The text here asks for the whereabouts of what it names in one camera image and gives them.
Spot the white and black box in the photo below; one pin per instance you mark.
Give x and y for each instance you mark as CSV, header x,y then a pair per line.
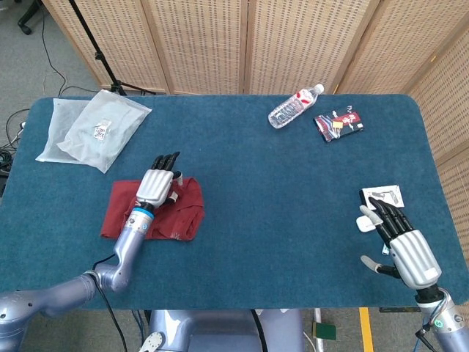
x,y
388,194

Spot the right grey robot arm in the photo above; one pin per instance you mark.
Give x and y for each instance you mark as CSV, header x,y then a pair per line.
x,y
450,330

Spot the plain translucent plastic bag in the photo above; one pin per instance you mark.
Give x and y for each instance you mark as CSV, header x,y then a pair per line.
x,y
55,139

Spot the dark red snack packet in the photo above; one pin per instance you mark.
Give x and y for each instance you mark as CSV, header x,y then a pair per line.
x,y
348,122

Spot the rattan folding screen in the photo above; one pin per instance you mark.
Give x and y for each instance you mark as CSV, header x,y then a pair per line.
x,y
201,44

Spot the clear plastic water bottle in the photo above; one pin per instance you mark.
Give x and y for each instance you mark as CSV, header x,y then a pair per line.
x,y
291,108

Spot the black office chair base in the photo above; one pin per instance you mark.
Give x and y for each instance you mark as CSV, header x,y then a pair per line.
x,y
25,27

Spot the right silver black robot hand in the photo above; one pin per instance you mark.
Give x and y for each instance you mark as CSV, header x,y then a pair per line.
x,y
416,258

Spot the green card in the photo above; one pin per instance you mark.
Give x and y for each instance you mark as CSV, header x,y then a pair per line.
x,y
324,331

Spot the blue table cloth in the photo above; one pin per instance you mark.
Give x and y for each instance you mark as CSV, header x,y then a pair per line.
x,y
256,165

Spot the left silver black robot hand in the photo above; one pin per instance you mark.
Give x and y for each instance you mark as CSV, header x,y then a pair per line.
x,y
155,185

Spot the grey robot torso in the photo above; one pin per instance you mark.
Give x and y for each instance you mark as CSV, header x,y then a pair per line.
x,y
220,330

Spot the white table leg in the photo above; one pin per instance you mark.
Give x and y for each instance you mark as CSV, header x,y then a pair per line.
x,y
319,342

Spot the red t-shirt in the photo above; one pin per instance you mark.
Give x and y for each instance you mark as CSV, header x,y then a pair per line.
x,y
117,205

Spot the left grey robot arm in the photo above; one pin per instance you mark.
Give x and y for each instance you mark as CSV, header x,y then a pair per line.
x,y
126,242

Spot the labelled translucent plastic bag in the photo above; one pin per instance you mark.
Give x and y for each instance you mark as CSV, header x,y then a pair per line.
x,y
106,121

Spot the black tripod stand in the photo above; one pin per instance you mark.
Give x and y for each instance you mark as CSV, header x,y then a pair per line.
x,y
98,56

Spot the white earbuds case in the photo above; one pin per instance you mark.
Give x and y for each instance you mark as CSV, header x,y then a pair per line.
x,y
362,225

